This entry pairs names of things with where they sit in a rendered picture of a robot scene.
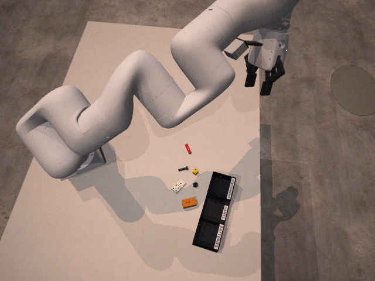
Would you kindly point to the white domino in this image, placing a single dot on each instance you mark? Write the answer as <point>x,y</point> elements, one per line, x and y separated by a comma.
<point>178,185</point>

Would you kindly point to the orange nine-volt battery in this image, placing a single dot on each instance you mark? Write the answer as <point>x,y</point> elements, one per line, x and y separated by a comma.
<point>189,202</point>

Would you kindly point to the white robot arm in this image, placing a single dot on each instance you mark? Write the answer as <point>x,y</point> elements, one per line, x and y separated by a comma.
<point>63,129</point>

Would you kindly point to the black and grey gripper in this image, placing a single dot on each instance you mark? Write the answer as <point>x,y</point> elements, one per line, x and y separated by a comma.
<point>269,57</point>

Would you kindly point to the black three-compartment bin rack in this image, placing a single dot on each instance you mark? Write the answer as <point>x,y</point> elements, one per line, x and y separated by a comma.
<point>212,220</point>

